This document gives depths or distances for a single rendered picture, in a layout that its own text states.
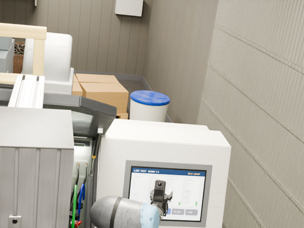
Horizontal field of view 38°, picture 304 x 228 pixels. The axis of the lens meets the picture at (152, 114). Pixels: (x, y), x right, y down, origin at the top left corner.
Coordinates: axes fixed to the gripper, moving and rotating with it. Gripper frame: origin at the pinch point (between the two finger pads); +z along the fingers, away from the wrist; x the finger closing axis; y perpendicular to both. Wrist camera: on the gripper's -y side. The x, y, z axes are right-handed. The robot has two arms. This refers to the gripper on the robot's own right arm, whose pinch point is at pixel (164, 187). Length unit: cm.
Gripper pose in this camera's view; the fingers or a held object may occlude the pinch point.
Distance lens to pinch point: 207.6
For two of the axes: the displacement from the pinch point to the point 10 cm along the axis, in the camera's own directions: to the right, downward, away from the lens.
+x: 9.7, 0.8, -2.3
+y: 0.0, 9.5, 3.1
